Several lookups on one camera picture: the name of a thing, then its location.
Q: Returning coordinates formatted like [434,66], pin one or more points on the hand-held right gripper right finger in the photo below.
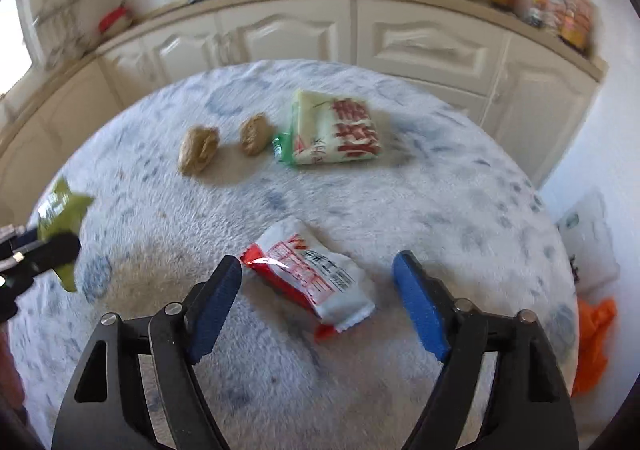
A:
[420,305]

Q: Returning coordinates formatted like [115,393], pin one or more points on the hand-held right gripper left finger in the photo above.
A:
[215,315]

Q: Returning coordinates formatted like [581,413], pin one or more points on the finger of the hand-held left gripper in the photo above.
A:
[50,252]
[12,231]

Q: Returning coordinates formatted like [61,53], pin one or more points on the green wrapper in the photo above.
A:
[55,210]

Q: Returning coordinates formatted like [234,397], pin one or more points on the red white snack wrapper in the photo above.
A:
[320,285]

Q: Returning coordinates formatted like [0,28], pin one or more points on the orange plastic bag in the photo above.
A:
[592,345]

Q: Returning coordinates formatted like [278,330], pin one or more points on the person's left forearm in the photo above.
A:
[9,380]

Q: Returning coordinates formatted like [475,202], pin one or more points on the round table blue-white cloth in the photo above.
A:
[400,205]

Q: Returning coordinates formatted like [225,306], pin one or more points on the brown walnut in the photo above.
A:
[255,135]
[197,150]

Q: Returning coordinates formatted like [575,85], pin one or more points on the white rice sack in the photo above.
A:
[590,240]

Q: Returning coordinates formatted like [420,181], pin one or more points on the green white snack packet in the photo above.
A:
[330,130]

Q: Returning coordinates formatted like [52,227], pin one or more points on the red container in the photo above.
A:
[115,20]

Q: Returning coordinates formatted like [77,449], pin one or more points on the cream kitchen base cabinet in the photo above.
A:
[425,40]

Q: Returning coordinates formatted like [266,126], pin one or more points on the cluster of condiment bottles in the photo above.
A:
[565,10]

